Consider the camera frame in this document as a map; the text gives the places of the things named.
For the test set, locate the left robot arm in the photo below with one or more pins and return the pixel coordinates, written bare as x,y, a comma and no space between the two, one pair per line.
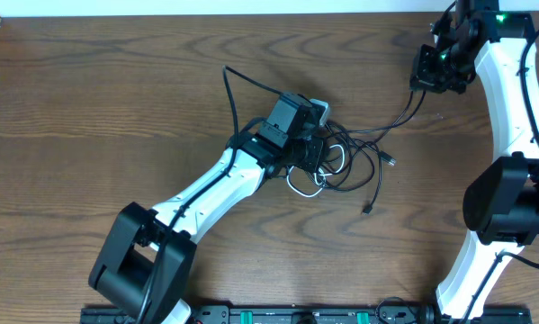
145,262

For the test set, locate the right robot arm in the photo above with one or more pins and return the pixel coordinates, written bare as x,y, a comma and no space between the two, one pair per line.
477,40

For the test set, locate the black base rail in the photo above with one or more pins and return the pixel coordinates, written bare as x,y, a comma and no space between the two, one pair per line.
387,313

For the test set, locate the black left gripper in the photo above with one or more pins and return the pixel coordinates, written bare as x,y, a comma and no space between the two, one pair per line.
314,154

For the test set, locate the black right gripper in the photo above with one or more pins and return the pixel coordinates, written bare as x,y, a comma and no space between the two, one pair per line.
425,69

